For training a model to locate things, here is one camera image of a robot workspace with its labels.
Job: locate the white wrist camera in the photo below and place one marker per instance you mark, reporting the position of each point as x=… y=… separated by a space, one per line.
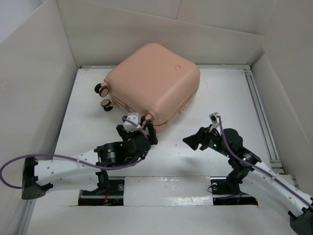
x=131 y=122
x=214 y=119

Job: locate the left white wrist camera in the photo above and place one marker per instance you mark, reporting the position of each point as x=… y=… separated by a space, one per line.
x=131 y=122

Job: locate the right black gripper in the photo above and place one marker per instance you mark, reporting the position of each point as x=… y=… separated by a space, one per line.
x=202 y=134

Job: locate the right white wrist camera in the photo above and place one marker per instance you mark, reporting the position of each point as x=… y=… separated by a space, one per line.
x=214 y=119

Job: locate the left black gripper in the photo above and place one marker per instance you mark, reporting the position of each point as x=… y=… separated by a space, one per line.
x=125 y=134

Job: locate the pink hard-shell suitcase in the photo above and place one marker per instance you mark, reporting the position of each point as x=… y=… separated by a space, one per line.
x=154 y=82

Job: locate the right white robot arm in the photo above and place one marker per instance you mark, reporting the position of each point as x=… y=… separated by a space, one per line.
x=250 y=175

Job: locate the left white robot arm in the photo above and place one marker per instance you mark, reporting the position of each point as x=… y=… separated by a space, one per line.
x=42 y=174

